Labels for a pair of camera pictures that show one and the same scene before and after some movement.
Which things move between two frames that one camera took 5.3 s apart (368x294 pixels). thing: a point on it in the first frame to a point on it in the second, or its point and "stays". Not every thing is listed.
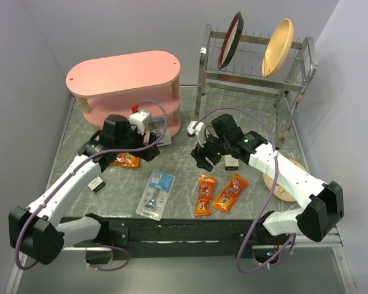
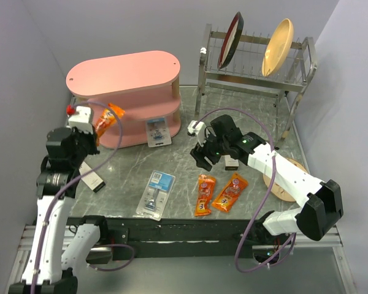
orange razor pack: x=126 y=159 to x=110 y=116
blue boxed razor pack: x=157 y=125 stays
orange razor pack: x=230 y=192 stays
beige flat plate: x=280 y=190 stays
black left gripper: x=149 y=154 to x=91 y=136
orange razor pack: x=206 y=185 stays
